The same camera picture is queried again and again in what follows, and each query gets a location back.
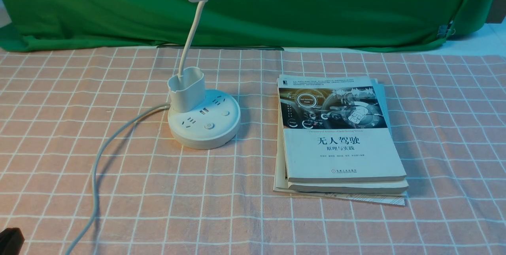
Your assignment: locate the bottom thin booklet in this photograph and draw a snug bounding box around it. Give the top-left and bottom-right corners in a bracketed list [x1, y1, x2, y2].
[273, 83, 406, 206]

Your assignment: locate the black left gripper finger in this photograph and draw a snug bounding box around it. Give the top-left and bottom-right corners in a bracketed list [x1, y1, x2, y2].
[0, 227, 25, 255]

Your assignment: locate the green backdrop cloth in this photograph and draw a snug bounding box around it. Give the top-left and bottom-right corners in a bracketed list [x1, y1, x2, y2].
[1, 0, 492, 53]

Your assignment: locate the white desk lamp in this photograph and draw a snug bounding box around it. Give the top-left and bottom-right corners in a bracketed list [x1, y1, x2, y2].
[168, 0, 241, 150]

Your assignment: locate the top white book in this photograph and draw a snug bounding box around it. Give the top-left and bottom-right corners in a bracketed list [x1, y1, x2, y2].
[278, 75, 407, 183]

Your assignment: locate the white lamp power cable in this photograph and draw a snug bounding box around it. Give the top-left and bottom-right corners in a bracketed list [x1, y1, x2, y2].
[64, 103, 171, 255]

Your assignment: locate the metal binder clip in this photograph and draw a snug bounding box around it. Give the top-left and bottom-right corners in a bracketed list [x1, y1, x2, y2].
[436, 21, 455, 39]

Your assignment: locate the pink checkered tablecloth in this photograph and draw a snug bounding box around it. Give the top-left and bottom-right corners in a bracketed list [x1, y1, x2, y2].
[0, 48, 506, 255]

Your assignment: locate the white book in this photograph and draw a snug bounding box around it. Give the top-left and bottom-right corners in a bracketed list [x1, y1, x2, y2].
[277, 79, 409, 195]
[278, 75, 407, 183]

